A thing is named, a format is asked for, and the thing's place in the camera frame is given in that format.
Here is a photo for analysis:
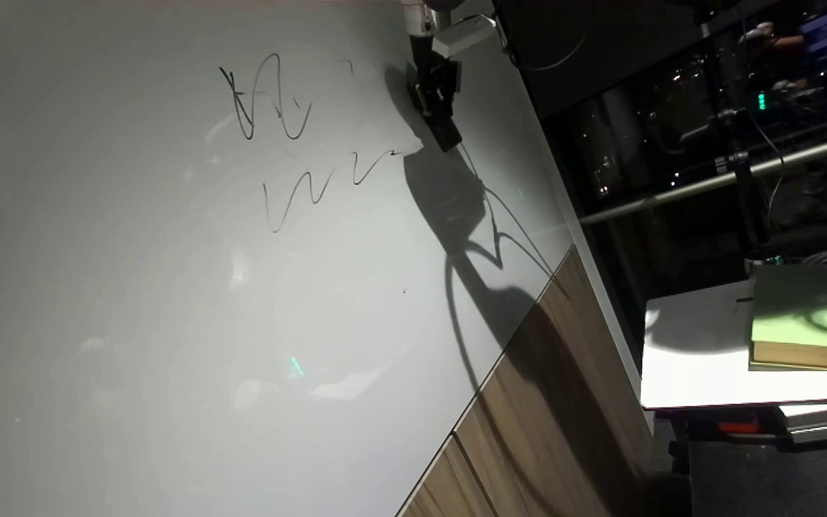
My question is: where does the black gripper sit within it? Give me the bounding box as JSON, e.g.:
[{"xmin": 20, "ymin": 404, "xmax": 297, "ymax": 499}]
[{"xmin": 408, "ymin": 35, "xmax": 464, "ymax": 123}]

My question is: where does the black storage box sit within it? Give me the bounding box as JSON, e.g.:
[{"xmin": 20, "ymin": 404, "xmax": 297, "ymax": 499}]
[{"xmin": 670, "ymin": 433, "xmax": 827, "ymax": 517}]

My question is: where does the black whiteboard eraser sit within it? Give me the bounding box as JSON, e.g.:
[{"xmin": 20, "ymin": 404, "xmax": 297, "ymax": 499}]
[{"xmin": 419, "ymin": 103, "xmax": 469, "ymax": 154}]

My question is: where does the black flat panel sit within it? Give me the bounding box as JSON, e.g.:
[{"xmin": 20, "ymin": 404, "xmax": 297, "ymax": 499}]
[{"xmin": 491, "ymin": 0, "xmax": 706, "ymax": 120}]

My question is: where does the white flat table board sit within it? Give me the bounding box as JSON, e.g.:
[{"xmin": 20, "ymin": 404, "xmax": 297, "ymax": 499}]
[{"xmin": 634, "ymin": 275, "xmax": 827, "ymax": 414}]

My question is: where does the small red item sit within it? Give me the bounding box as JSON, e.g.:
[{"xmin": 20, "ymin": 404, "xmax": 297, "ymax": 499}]
[{"xmin": 716, "ymin": 414, "xmax": 784, "ymax": 439}]

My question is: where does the large glass whiteboard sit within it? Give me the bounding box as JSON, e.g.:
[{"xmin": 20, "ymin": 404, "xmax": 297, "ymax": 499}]
[{"xmin": 0, "ymin": 0, "xmax": 574, "ymax": 517}]

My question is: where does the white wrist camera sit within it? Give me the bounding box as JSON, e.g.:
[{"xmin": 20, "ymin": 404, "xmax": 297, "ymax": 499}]
[{"xmin": 430, "ymin": 18, "xmax": 491, "ymax": 61}]

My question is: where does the black electronics rack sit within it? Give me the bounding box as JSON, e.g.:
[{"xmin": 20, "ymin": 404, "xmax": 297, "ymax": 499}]
[{"xmin": 538, "ymin": 0, "xmax": 827, "ymax": 291}]

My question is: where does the silver metal rod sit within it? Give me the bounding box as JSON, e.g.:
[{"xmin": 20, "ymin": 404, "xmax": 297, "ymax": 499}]
[{"xmin": 577, "ymin": 127, "xmax": 827, "ymax": 231}]

